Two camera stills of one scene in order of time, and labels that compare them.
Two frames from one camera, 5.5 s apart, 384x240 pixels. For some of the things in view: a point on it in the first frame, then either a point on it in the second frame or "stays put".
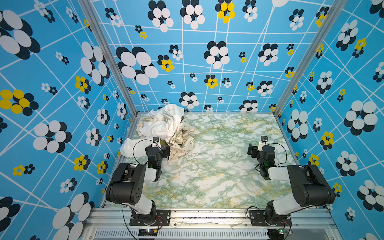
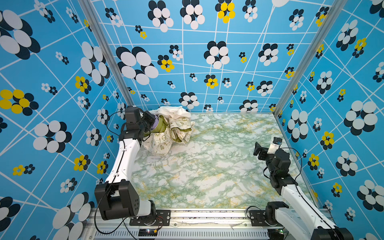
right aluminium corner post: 334,12 stays put
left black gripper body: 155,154 → 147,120
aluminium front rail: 211,225 stays put
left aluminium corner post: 96,23 stays put
